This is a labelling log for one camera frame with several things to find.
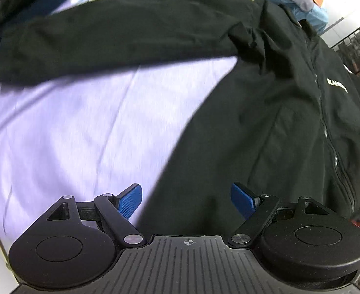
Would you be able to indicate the purple floral bed sheet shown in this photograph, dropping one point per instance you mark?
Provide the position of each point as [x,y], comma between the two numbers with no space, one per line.
[76,134]

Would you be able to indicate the black jacket with white print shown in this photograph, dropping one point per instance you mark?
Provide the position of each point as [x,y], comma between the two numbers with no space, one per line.
[259,113]

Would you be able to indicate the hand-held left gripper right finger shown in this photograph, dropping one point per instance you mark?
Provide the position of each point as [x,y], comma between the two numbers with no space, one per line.
[243,200]

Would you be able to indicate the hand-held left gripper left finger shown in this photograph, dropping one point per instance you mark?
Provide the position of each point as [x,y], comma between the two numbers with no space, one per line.
[130,201]

